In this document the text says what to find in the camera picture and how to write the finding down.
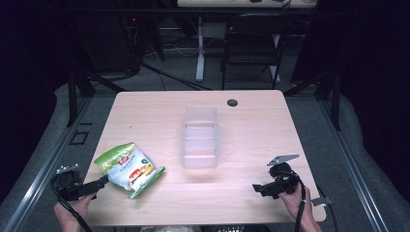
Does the white background desk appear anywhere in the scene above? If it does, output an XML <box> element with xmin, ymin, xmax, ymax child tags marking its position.
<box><xmin>176</xmin><ymin>0</ymin><xmax>319</xmax><ymax>9</ymax></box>

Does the person's right hand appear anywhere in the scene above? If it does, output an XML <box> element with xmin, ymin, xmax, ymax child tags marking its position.
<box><xmin>278</xmin><ymin>184</ymin><xmax>313</xmax><ymax>224</ymax></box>

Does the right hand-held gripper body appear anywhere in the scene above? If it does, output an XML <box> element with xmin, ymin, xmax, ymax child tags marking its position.
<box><xmin>266</xmin><ymin>154</ymin><xmax>302</xmax><ymax>197</ymax></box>

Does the white desk leg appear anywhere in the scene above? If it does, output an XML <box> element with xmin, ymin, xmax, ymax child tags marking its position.
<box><xmin>195</xmin><ymin>16</ymin><xmax>207</xmax><ymax>83</ymax></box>

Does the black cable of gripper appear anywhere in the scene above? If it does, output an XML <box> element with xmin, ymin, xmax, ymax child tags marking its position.
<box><xmin>49</xmin><ymin>176</ymin><xmax>94</xmax><ymax>232</ymax></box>
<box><xmin>283</xmin><ymin>172</ymin><xmax>308</xmax><ymax>232</ymax></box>

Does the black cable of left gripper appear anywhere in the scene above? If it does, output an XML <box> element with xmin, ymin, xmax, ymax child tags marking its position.
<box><xmin>49</xmin><ymin>176</ymin><xmax>94</xmax><ymax>232</ymax></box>

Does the black chair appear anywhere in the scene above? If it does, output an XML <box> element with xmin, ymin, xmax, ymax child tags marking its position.
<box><xmin>220</xmin><ymin>13</ymin><xmax>286</xmax><ymax>91</ymax></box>

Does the green and white snack bag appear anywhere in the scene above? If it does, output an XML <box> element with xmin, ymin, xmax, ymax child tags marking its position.
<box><xmin>93</xmin><ymin>141</ymin><xmax>166</xmax><ymax>200</ymax></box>

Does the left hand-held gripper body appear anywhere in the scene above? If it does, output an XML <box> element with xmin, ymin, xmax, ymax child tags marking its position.
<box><xmin>50</xmin><ymin>163</ymin><xmax>99</xmax><ymax>203</ymax></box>

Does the person's left hand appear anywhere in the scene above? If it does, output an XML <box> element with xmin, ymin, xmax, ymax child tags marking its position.
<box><xmin>53</xmin><ymin>192</ymin><xmax>98</xmax><ymax>232</ymax></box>

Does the aluminium floor rail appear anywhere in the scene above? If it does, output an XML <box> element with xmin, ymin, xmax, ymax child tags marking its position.
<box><xmin>316</xmin><ymin>96</ymin><xmax>392</xmax><ymax>232</ymax></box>
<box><xmin>0</xmin><ymin>96</ymin><xmax>95</xmax><ymax>232</ymax></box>

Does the clear plastic container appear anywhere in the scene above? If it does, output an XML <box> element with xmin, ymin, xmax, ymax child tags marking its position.
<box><xmin>179</xmin><ymin>105</ymin><xmax>221</xmax><ymax>169</ymax></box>

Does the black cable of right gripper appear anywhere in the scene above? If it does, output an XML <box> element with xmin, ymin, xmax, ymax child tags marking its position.
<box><xmin>283</xmin><ymin>172</ymin><xmax>308</xmax><ymax>232</ymax></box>

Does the thin black cable with tag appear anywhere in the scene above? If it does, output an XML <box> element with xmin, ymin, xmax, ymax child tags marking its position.
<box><xmin>310</xmin><ymin>184</ymin><xmax>339</xmax><ymax>232</ymax></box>

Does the black metal stand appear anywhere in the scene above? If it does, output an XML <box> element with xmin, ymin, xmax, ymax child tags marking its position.
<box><xmin>282</xmin><ymin>62</ymin><xmax>342</xmax><ymax>131</ymax></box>
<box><xmin>65</xmin><ymin>62</ymin><xmax>128</xmax><ymax>129</ymax></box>

